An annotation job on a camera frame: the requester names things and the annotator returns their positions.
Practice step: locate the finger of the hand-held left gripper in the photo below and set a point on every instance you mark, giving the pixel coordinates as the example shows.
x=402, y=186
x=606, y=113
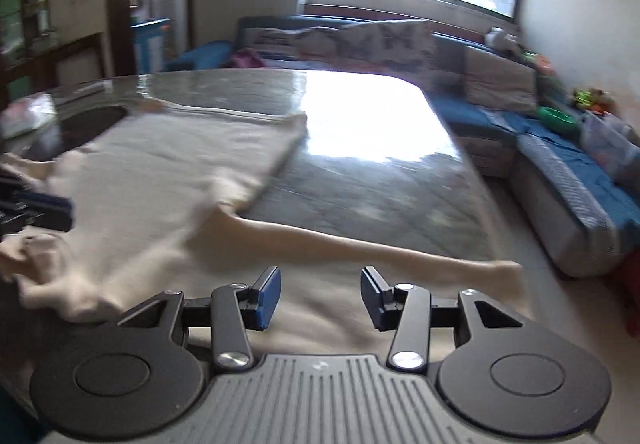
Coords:
x=46, y=204

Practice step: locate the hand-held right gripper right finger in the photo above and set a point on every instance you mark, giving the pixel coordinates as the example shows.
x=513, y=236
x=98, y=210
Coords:
x=375, y=300

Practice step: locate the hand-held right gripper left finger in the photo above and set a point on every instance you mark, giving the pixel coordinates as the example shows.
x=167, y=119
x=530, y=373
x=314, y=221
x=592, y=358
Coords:
x=267, y=300

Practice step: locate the cream cloth towel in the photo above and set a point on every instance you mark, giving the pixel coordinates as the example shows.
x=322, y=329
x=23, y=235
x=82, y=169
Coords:
x=160, y=189

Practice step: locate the clear plastic packet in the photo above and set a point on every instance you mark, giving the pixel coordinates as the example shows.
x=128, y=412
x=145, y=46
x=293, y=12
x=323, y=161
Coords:
x=27, y=114

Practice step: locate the round black induction cooktop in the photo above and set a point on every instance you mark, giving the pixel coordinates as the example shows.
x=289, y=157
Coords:
x=92, y=124

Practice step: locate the blue plastic rack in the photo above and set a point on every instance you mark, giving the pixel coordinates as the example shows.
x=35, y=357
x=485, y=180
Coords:
x=150, y=44

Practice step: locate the wooden display cabinet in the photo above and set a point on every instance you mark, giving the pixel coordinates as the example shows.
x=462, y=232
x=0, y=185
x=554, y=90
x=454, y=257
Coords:
x=35, y=9

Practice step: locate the blue corner sofa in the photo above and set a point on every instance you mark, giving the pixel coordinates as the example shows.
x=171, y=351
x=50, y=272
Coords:
x=560, y=164

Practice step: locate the pink cloth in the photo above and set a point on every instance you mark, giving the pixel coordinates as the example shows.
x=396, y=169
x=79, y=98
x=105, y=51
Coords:
x=246, y=59

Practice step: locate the grey sofa cushion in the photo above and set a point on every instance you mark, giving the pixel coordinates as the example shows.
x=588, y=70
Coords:
x=500, y=79

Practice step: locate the green plastic basin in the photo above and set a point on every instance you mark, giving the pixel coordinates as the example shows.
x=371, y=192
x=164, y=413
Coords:
x=556, y=119

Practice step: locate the butterfly print cushion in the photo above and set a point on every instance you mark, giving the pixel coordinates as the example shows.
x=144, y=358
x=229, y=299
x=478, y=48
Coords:
x=360, y=42

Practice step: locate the panda plush toy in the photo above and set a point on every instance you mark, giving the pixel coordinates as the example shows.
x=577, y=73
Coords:
x=502, y=38

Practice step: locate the brown plush toy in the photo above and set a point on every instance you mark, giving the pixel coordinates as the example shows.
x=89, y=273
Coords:
x=592, y=99

